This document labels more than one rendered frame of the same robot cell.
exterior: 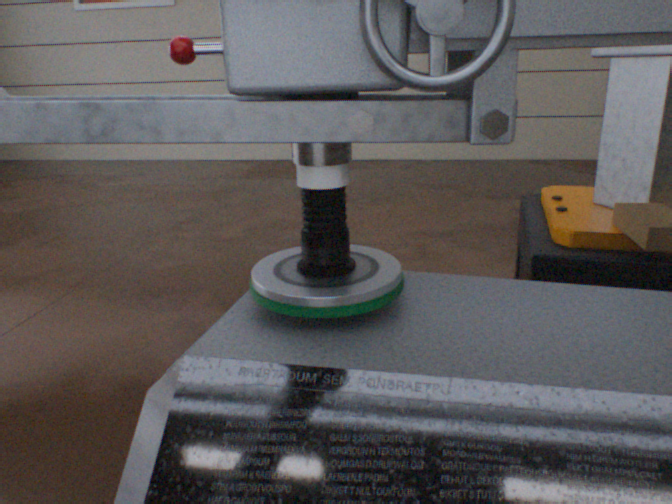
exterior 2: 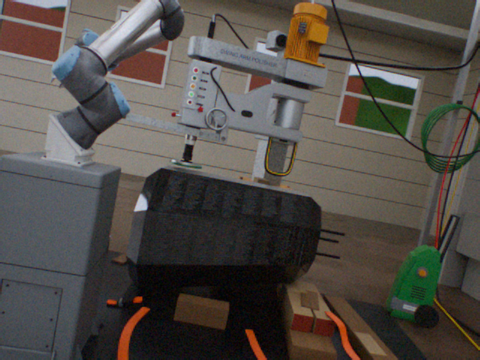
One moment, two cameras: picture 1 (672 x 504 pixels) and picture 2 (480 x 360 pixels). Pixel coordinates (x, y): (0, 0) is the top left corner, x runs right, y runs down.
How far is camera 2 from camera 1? 2.15 m
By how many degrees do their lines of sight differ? 22
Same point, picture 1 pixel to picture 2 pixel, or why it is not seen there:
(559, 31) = (235, 126)
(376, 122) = (203, 134)
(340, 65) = (200, 123)
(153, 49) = (38, 87)
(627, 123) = (260, 157)
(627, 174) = (259, 171)
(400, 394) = (201, 178)
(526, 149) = not seen: hidden behind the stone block
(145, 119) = (163, 124)
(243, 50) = (185, 117)
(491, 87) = (223, 133)
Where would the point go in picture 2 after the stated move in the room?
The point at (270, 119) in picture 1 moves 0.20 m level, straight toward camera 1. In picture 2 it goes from (184, 129) to (193, 130)
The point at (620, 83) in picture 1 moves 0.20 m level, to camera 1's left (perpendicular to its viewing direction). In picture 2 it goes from (260, 146) to (238, 142)
